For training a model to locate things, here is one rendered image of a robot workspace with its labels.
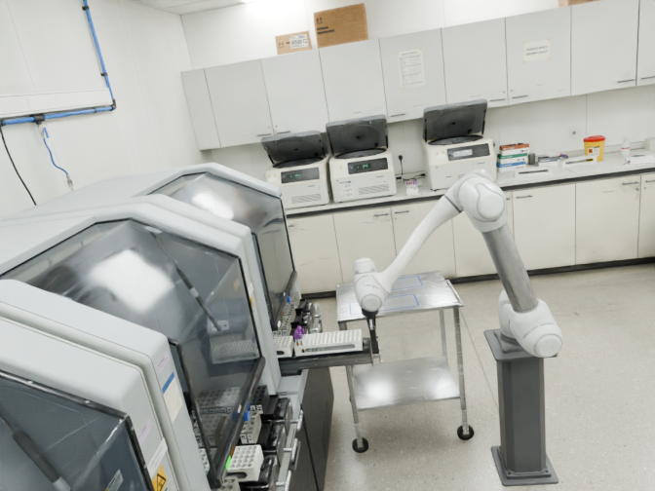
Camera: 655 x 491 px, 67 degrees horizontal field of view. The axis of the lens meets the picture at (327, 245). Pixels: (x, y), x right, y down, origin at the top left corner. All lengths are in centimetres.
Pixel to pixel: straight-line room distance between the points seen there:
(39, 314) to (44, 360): 16
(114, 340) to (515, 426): 190
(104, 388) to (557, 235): 413
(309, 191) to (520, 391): 261
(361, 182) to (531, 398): 248
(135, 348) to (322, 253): 346
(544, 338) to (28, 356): 168
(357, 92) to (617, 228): 251
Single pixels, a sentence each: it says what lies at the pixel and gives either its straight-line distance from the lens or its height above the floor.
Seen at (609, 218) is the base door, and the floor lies 47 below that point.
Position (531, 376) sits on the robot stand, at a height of 57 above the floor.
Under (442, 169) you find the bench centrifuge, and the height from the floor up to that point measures 108.
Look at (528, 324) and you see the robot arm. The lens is 209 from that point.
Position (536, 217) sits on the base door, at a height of 56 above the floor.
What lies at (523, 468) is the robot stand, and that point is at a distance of 275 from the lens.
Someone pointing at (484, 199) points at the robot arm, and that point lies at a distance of 182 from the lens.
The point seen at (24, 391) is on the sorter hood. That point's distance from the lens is 110.
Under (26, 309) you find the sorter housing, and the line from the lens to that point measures 126.
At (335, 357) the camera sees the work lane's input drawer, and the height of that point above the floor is 80.
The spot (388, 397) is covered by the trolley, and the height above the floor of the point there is 28.
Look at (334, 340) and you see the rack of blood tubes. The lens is 221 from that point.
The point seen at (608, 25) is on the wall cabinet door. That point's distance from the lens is 492.
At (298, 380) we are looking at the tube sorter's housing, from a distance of 224.
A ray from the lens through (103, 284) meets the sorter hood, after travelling 144.
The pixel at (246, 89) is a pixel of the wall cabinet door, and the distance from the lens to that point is 465.
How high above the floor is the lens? 194
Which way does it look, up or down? 18 degrees down
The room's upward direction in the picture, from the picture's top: 9 degrees counter-clockwise
